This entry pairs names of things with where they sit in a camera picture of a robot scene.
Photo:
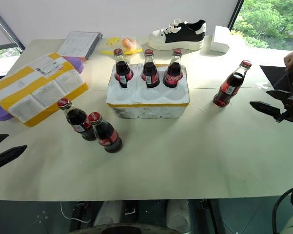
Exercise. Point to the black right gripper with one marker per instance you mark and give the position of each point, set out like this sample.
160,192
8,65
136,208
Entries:
291,107

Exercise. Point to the cola glass bottle red cap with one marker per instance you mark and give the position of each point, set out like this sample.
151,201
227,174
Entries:
150,70
228,90
173,73
79,122
107,136
123,69

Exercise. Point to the foam box with yellow tape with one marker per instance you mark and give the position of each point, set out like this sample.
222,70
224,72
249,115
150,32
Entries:
36,90

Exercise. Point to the small white box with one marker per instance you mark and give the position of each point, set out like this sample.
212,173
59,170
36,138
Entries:
219,39

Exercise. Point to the white foam bottle holder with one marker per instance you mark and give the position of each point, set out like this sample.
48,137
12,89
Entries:
148,107

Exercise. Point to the black sheet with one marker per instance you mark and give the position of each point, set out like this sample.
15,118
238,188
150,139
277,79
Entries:
273,74

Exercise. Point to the purple cushion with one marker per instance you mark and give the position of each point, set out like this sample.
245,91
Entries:
75,64

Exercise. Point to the grey rounded shape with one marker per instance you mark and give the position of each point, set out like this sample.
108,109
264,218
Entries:
108,212

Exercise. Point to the black and white sneaker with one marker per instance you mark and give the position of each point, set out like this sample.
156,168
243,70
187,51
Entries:
178,36

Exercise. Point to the grey document pouch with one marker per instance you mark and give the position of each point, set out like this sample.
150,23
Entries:
79,44

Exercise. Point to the dark rounded shape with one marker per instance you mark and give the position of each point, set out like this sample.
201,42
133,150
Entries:
119,229

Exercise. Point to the yellow plastic bag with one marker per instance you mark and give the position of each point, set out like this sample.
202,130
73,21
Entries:
112,48

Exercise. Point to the orange fruit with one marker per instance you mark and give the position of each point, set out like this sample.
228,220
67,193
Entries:
127,44

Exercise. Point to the dark window frame bar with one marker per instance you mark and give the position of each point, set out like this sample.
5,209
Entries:
7,29
235,13

